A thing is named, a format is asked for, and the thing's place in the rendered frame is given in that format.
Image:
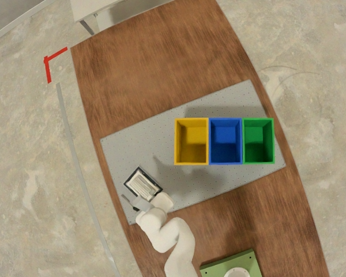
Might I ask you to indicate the yellow open-top bin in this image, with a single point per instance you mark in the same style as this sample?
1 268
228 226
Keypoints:
191 141

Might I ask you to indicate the green open-top bin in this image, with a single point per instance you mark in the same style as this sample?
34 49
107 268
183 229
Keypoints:
258 141

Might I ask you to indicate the blue open-top bin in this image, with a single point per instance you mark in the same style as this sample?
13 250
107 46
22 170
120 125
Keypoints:
225 141

